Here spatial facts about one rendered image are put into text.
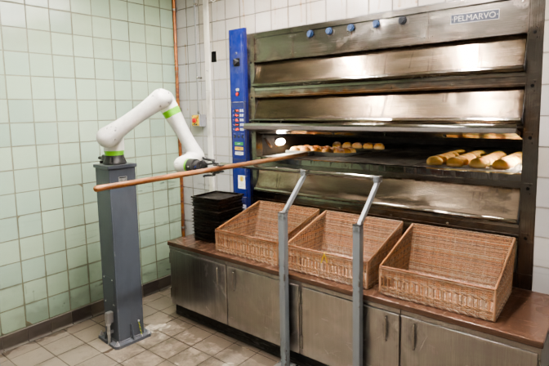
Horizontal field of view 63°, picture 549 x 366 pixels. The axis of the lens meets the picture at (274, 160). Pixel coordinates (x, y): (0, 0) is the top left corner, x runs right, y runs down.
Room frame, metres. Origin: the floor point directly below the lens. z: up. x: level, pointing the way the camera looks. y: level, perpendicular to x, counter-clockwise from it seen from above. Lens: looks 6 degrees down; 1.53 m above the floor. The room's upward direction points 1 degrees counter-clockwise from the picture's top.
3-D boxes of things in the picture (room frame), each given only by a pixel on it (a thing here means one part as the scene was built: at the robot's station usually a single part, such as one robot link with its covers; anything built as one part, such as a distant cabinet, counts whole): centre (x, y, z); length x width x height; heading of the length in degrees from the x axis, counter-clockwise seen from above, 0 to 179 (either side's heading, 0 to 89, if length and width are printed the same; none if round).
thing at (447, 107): (2.82, -0.57, 1.54); 1.79 x 0.11 x 0.19; 51
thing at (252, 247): (2.98, 0.06, 0.72); 0.56 x 0.49 x 0.28; 51
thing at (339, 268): (2.61, -0.41, 0.72); 0.56 x 0.49 x 0.28; 51
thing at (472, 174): (2.84, -0.58, 1.16); 1.80 x 0.06 x 0.04; 51
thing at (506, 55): (2.82, -0.57, 1.80); 1.79 x 0.11 x 0.19; 51
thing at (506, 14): (2.84, -0.58, 1.99); 1.80 x 0.08 x 0.21; 51
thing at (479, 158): (2.80, -1.29, 1.21); 0.61 x 0.48 x 0.06; 141
